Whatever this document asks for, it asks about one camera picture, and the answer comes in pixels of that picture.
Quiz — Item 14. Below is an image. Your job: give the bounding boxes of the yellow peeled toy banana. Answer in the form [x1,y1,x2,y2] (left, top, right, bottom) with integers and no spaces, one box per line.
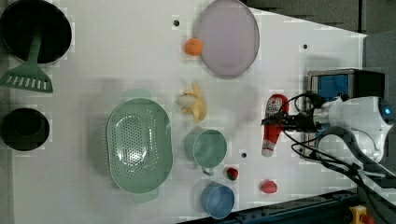
[177,83,206,123]

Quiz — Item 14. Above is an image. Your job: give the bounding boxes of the small black pot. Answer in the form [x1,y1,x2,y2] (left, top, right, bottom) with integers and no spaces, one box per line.
[1,108,50,151]

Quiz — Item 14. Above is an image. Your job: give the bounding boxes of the green plastic colander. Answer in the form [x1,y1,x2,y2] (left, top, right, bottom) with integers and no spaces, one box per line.
[106,89,173,203]

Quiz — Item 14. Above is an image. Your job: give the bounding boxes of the red plush ketchup bottle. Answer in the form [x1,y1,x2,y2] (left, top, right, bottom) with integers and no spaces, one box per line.
[262,94,290,157]

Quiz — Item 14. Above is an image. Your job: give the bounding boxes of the blue cup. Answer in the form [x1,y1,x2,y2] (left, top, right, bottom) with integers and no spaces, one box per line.
[201,182,235,219]

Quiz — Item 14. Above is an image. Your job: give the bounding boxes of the large black pan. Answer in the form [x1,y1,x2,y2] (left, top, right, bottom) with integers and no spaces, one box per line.
[1,0,72,63]

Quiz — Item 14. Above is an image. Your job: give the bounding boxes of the green slotted spatula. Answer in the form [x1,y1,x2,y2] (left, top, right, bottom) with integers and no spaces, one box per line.
[0,30,53,93]

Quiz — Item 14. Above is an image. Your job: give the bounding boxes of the red toy strawberry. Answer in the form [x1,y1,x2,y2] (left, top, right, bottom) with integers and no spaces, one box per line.
[226,167,238,180]

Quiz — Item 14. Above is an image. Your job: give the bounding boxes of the grey round plate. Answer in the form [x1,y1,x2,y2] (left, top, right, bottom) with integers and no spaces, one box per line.
[196,0,260,77]

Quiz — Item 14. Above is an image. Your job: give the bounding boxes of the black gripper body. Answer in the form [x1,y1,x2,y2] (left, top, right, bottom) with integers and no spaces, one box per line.
[281,113,317,132]

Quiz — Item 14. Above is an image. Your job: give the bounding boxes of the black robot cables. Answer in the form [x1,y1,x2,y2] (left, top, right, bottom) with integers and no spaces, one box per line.
[276,91,396,224]

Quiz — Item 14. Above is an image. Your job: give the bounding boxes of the pink red toy fruit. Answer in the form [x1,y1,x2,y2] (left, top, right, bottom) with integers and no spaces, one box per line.
[261,180,277,194]

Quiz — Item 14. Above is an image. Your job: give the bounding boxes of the green cup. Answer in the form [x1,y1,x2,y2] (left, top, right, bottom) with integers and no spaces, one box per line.
[184,126,228,176]

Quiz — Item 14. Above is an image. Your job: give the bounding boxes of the yellow red emergency button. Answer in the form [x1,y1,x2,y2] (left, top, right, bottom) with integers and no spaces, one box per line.
[349,205,375,224]

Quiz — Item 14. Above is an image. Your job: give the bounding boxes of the orange toy fruit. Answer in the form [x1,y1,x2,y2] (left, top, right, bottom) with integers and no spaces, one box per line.
[184,38,204,56]

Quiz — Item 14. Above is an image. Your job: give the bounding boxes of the blue metal frame rail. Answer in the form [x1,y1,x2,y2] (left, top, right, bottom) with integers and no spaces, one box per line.
[178,190,359,224]

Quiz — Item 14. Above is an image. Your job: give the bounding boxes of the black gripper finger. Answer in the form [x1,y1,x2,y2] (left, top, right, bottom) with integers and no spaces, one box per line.
[261,119,284,125]
[265,112,288,119]

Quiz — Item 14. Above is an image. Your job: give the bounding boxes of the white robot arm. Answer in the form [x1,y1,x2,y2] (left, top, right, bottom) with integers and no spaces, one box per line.
[262,91,395,189]

